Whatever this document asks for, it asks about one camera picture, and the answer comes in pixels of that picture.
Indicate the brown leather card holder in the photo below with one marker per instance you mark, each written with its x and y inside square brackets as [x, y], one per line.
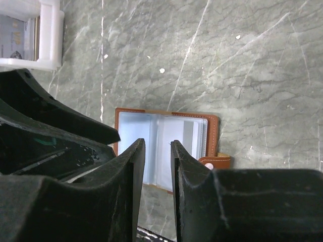
[197, 132]

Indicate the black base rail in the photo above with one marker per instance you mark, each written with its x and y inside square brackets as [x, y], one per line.
[144, 235]

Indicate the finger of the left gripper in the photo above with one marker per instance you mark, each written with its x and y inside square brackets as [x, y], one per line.
[29, 147]
[21, 91]

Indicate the white card tray box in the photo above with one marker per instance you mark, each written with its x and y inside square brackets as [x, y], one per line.
[51, 32]

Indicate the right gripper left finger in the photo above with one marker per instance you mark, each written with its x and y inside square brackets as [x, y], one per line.
[100, 206]

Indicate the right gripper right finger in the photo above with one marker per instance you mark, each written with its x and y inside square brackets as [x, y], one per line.
[244, 204]

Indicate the stack of cards in tray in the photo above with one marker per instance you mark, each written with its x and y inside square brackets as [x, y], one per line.
[20, 39]

